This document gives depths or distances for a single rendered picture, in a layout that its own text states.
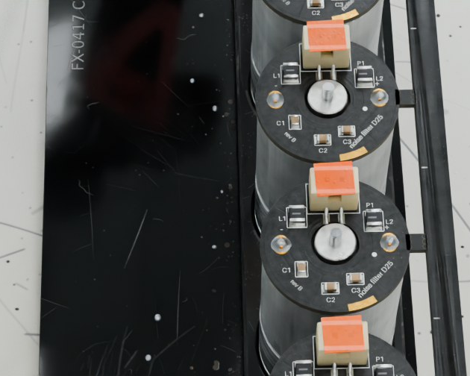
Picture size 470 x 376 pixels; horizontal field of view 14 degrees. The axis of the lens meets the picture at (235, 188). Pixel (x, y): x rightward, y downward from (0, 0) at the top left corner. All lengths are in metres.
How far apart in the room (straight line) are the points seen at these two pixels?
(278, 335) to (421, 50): 0.06
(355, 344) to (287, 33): 0.07
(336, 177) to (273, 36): 0.04
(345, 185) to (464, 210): 0.08
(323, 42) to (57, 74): 0.08
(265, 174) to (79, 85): 0.06
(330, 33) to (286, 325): 0.05
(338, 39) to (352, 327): 0.05
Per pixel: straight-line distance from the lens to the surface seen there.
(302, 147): 0.33
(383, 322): 0.33
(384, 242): 0.32
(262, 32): 0.35
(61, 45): 0.40
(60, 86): 0.39
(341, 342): 0.30
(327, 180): 0.31
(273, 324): 0.33
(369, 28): 0.35
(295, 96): 0.33
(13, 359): 0.38
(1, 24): 0.42
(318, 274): 0.31
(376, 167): 0.34
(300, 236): 0.32
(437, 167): 0.33
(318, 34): 0.33
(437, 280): 0.32
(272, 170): 0.34
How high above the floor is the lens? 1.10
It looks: 62 degrees down
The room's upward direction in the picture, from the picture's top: straight up
